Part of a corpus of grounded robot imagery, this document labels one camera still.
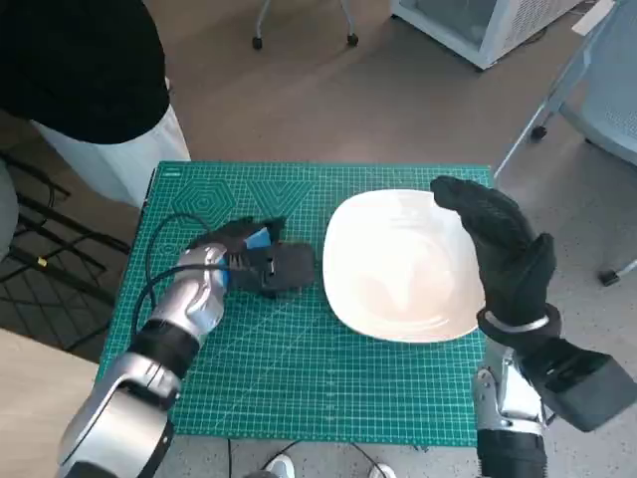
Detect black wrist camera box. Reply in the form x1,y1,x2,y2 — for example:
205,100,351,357
527,338,637,433
229,241,316,300

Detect white square plate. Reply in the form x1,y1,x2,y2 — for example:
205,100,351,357
321,188,487,345

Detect beige cardboard piece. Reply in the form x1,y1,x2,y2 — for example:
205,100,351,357
571,0,617,36

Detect black wire rack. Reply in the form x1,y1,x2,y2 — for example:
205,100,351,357
0,148,133,350

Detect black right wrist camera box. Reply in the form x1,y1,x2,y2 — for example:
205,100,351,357
527,338,637,433

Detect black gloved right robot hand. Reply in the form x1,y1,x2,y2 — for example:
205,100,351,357
430,174,557,326

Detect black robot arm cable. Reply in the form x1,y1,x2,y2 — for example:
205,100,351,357
136,213,235,333

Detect grey mesh chair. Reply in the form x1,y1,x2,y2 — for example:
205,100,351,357
492,0,637,288

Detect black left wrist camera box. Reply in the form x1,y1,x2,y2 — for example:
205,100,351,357
229,241,316,300

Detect white cabinet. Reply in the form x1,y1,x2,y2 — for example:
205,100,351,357
390,0,583,72

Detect rolling chair base with casters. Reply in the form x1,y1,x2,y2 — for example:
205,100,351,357
251,0,360,51

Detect wooden desk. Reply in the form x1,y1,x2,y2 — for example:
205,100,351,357
0,328,101,478

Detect green cutting mat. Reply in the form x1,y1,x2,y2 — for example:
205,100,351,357
97,159,495,448

